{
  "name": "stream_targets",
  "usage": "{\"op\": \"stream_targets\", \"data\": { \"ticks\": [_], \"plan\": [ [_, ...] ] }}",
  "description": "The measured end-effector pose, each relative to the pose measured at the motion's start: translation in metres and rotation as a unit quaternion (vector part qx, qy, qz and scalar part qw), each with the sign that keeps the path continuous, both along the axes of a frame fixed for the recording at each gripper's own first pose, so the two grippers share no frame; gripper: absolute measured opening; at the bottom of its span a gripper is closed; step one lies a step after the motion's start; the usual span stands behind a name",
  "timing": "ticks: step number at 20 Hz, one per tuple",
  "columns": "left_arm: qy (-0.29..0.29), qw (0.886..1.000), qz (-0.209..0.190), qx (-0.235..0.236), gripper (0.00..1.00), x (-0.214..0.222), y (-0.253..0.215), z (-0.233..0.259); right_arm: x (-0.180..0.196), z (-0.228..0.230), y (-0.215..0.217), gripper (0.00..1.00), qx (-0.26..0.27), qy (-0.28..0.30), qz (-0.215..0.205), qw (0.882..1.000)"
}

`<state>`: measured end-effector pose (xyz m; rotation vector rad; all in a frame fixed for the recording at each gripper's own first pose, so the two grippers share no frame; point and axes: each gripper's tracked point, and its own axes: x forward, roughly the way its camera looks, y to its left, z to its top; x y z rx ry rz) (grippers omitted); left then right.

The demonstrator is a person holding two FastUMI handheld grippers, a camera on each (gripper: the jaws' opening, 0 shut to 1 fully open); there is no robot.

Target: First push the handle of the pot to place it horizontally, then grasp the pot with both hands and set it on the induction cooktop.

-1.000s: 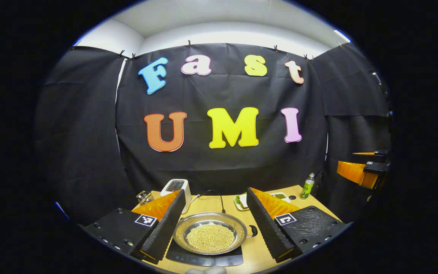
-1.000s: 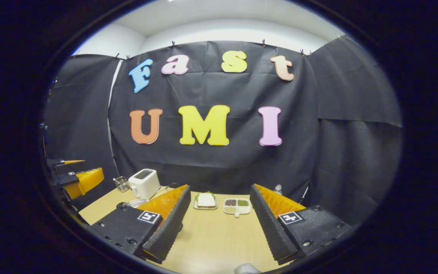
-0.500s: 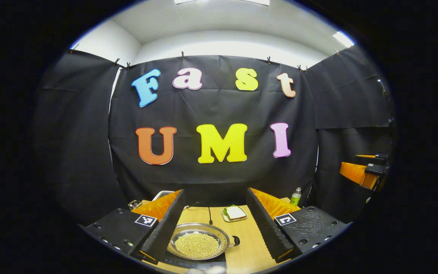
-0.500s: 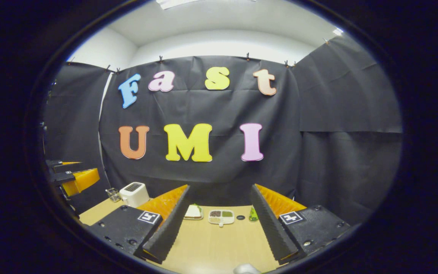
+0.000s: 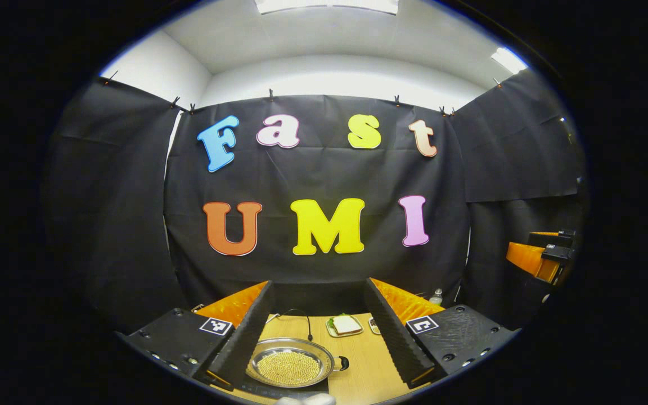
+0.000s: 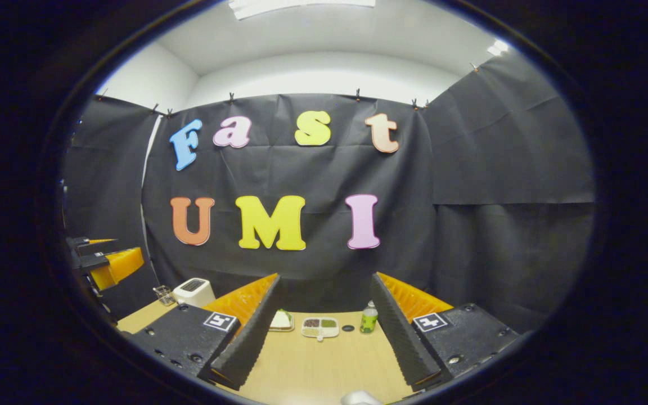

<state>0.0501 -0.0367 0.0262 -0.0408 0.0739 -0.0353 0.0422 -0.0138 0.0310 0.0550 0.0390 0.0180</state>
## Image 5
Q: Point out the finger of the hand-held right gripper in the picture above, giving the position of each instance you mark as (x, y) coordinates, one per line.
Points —
(552, 238)
(529, 257)

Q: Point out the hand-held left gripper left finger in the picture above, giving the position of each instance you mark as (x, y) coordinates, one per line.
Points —
(245, 343)

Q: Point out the small ceiling light panel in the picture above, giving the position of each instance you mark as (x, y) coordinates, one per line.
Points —
(508, 59)

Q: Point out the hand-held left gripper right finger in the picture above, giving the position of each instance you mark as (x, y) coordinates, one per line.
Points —
(394, 343)

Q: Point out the sandwich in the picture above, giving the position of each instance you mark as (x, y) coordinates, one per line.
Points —
(346, 324)

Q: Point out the black induction cooktop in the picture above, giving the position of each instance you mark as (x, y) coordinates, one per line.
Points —
(279, 390)

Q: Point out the small rectangular plate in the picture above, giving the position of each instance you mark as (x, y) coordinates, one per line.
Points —
(331, 331)

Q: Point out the white divided dish with beans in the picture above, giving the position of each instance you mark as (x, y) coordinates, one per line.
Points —
(373, 326)

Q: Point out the green tea bottle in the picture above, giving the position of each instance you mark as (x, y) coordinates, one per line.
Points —
(436, 298)

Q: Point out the black backdrop cloth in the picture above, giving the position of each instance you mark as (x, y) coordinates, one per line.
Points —
(324, 174)

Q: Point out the large ceiling light panel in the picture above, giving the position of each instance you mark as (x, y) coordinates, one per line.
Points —
(324, 5)

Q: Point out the pile of soybeans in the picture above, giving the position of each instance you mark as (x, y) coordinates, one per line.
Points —
(289, 368)

